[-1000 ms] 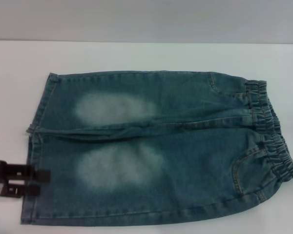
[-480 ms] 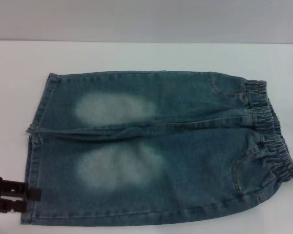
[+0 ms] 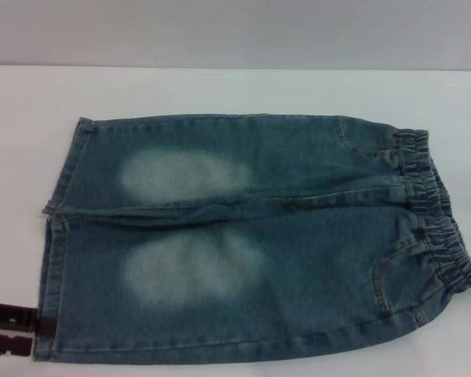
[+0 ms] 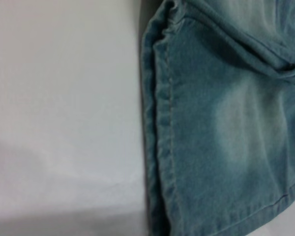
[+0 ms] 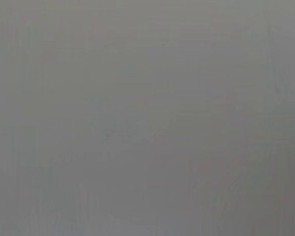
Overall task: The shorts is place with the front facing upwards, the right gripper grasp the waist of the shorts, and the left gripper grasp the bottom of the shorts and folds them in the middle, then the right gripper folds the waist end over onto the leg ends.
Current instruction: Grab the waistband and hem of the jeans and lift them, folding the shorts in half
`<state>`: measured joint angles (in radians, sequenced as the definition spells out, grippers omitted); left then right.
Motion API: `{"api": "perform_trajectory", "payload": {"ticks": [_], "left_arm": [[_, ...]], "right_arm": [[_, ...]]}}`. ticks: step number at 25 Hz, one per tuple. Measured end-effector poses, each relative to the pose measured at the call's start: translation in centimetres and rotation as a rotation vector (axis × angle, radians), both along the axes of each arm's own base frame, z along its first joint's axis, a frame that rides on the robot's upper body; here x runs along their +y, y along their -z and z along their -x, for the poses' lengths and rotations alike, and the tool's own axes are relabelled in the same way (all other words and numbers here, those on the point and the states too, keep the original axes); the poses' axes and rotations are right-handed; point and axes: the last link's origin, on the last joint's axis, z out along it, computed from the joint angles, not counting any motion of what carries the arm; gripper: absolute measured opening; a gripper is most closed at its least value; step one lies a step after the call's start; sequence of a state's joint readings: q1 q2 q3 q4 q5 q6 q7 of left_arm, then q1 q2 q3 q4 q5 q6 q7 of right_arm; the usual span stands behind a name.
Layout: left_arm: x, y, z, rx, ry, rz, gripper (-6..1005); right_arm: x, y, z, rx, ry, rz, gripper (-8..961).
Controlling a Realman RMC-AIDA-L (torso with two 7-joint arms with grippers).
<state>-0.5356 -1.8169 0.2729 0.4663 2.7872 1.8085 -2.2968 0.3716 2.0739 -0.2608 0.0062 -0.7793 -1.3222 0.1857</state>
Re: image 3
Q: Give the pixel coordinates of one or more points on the blue denim shorts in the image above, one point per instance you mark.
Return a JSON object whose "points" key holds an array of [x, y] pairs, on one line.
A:
{"points": [[259, 255]]}

